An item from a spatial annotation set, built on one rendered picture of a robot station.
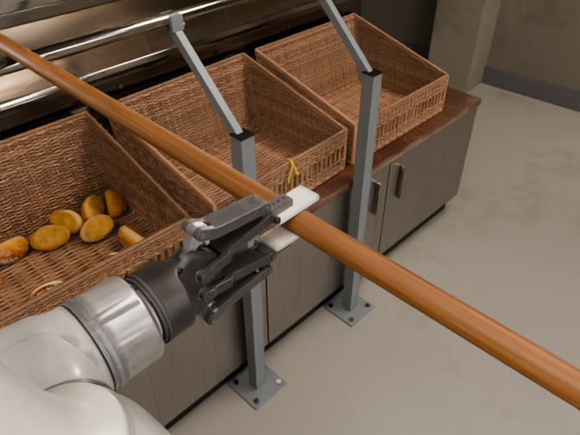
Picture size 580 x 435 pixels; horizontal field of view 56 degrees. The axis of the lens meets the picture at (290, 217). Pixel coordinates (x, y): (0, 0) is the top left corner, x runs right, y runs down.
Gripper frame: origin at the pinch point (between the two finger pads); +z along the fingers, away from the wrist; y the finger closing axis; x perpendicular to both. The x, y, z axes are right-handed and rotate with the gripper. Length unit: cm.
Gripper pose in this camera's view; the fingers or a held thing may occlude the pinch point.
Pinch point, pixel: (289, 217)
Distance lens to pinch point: 62.8
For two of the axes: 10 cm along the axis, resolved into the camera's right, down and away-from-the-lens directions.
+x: 7.2, 4.3, -5.4
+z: 6.9, -4.4, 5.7
